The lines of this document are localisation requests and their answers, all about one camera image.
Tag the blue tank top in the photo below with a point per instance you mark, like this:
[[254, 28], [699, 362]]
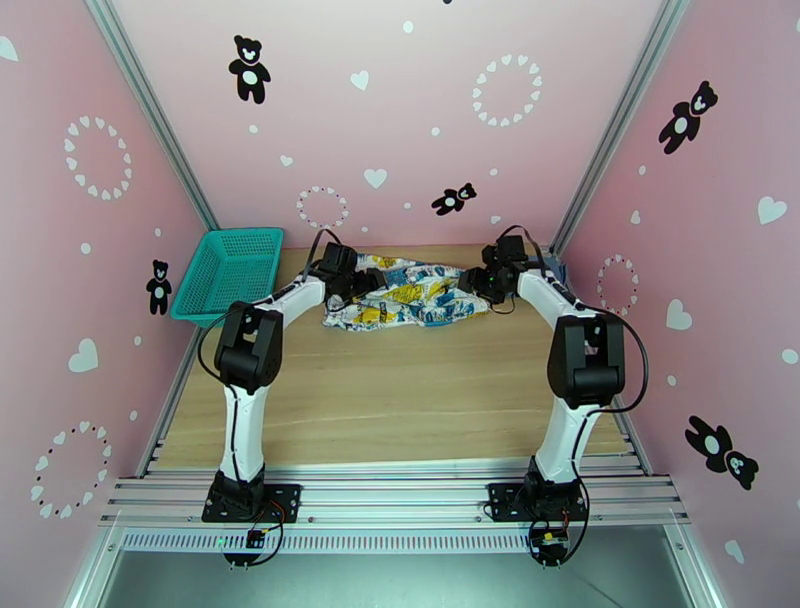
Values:
[[556, 267]]

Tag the perforated metal strip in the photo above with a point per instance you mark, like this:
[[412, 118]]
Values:
[[387, 540]]

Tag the black yellow controller box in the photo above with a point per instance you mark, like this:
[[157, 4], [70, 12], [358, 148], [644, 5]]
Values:
[[550, 542]]

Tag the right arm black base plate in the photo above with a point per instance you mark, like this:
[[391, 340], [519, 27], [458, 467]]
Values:
[[500, 500]]

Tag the white yellow blue printed garment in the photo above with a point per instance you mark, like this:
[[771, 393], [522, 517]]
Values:
[[412, 297]]

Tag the aluminium mounting rail beam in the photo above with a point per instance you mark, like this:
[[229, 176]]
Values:
[[394, 500]]

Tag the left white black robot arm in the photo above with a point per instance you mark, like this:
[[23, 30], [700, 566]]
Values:
[[250, 350]]

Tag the small black circuit board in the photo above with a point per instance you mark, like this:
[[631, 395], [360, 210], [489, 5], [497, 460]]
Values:
[[255, 539]]

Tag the black teddy bear wall sticker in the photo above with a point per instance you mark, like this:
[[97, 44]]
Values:
[[250, 87]]

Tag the aluminium frame corner post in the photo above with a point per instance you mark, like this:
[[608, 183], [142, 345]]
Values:
[[619, 125], [156, 119]]

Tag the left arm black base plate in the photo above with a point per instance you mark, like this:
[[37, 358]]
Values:
[[284, 497]]

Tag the teal plastic laundry basket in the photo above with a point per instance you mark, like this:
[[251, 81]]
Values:
[[231, 275]]

